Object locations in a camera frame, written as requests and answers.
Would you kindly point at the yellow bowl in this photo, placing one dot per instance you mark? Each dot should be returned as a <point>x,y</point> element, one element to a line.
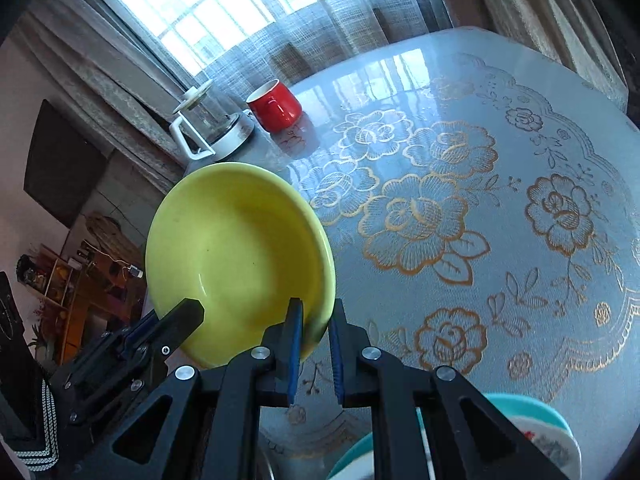
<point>235,250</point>

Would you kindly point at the red mug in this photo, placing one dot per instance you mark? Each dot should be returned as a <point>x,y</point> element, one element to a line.
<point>275,107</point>

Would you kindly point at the person's left forearm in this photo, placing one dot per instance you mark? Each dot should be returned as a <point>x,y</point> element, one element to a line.
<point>30,435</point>

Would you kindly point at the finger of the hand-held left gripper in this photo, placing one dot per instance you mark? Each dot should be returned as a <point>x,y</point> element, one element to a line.
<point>175,322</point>

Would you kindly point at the teal plate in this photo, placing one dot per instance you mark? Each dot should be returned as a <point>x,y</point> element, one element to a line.
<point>525,405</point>

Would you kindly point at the sheer white curtain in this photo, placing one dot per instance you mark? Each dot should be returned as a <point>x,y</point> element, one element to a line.
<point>325,35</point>

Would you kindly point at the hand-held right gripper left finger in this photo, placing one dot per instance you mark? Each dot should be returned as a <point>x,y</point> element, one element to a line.
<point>295,350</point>

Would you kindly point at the large grid window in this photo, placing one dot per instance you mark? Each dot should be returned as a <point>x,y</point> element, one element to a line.
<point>225,5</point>

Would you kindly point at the beige curtain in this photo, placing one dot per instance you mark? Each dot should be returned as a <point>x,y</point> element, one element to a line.
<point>540,10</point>
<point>100,95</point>

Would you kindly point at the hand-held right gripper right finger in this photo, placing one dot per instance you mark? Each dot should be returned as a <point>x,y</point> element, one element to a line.
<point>336,355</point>

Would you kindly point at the black wall television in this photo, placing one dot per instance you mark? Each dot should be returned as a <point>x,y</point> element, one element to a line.
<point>65,160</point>

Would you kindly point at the wooden shelf cabinet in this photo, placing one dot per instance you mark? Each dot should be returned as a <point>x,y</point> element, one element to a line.
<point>75,300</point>

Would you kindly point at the white electric kettle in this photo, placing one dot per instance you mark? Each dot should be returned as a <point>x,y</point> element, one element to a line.
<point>215,125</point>

